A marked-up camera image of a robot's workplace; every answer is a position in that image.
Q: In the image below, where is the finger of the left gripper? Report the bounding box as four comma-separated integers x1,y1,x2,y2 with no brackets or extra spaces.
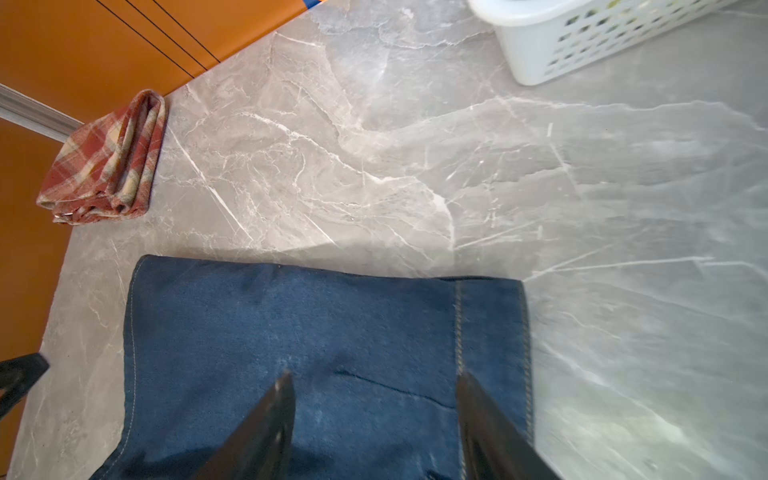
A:
0,352,50,418

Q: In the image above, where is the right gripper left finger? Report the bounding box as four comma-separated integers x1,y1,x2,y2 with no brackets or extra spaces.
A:
193,373,296,480

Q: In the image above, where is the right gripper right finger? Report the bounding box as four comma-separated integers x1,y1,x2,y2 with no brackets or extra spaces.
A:
456,373,559,480

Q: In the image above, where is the dark blue denim skirt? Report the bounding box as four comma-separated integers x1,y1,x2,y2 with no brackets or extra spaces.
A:
96,255,534,479

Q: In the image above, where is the red plaid skirt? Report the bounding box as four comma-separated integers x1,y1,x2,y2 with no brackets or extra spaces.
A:
36,89,168,226

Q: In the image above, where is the white plastic laundry basket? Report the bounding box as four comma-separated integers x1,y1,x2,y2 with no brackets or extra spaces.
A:
468,0,736,86

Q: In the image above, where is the left aluminium corner post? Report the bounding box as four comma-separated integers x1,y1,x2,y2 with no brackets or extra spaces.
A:
0,85,83,143

